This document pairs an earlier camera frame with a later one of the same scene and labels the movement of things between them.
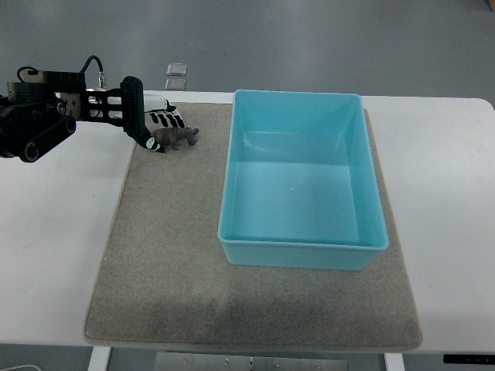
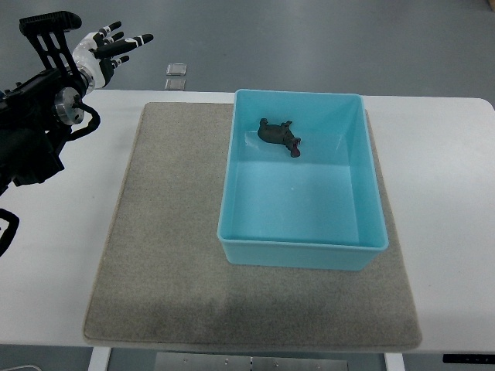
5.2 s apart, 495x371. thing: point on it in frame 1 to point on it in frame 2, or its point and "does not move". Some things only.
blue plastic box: x=300 y=188 does not move
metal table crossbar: x=199 y=362 does not move
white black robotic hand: x=158 y=107 to x=96 y=52
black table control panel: x=469 y=359 does not move
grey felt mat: x=165 y=280 does not move
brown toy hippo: x=171 y=136 to x=280 y=134
